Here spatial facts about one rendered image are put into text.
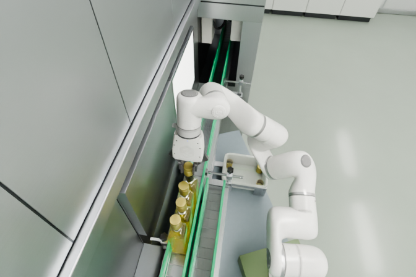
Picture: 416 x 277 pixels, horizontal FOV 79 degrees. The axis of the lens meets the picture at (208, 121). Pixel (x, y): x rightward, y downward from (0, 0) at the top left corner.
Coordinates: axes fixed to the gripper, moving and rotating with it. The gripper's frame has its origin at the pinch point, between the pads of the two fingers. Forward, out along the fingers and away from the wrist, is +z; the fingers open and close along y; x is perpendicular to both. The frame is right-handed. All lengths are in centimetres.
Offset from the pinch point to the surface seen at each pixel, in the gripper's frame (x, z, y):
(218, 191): 15.6, 27.4, 10.8
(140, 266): -18.0, 36.4, -13.7
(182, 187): -5.7, 3.9, -0.8
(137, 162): -12.3, -10.7, -12.4
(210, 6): 90, -37, -8
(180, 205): -11.9, 5.6, 0.1
